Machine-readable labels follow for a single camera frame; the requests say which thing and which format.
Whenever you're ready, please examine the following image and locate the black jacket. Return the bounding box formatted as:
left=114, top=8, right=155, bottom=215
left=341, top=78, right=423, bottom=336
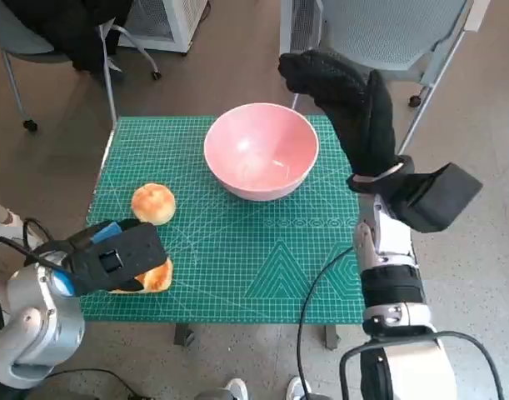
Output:
left=3, top=0, right=132, bottom=80

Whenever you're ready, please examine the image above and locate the grey mesh chair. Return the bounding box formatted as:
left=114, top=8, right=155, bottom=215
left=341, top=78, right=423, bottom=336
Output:
left=290, top=0, right=487, bottom=155

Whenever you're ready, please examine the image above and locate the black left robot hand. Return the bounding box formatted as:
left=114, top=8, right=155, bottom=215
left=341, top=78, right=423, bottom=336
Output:
left=90, top=219, right=147, bottom=246

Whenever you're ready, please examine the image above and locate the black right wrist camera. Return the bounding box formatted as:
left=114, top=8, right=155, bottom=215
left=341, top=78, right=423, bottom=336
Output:
left=393, top=162, right=484, bottom=233

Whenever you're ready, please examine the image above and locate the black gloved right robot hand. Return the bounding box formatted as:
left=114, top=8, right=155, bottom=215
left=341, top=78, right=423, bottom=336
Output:
left=277, top=49, right=399, bottom=178

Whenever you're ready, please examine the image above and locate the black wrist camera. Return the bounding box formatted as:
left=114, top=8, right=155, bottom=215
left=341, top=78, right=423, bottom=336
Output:
left=393, top=162, right=484, bottom=233
left=64, top=222, right=167, bottom=297

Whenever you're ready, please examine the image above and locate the person's white shoe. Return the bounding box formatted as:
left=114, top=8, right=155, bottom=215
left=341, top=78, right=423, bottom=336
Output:
left=225, top=377, right=250, bottom=400
left=287, top=377, right=312, bottom=400

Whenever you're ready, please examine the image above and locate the grey chair with metal legs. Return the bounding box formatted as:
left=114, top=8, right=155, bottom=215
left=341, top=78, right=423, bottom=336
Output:
left=0, top=0, right=162, bottom=134

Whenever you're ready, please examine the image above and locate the round bread bun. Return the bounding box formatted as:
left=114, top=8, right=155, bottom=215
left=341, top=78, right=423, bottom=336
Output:
left=131, top=182, right=177, bottom=226

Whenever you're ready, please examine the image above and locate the black floor cable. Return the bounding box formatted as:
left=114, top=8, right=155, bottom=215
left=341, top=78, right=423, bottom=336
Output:
left=49, top=367, right=163, bottom=400

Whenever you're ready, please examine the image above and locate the rectangular toast bread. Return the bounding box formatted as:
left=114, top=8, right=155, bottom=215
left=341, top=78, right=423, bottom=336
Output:
left=110, top=256, right=173, bottom=295

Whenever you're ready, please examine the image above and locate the looped black right arm cable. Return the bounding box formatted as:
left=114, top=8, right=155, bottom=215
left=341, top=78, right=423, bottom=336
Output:
left=339, top=331, right=505, bottom=400

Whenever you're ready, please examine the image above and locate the white mesh cabinet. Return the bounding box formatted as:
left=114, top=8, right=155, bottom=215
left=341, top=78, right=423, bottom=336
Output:
left=280, top=0, right=327, bottom=58
left=120, top=0, right=209, bottom=54

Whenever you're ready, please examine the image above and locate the pink bowl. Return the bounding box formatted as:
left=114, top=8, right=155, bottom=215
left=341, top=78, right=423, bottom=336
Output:
left=202, top=102, right=320, bottom=203

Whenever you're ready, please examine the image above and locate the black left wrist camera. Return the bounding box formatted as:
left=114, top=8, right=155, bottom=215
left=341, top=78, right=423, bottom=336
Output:
left=64, top=222, right=167, bottom=297

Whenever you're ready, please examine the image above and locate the green cutting mat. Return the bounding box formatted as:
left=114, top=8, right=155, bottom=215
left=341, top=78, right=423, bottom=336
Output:
left=79, top=115, right=362, bottom=325

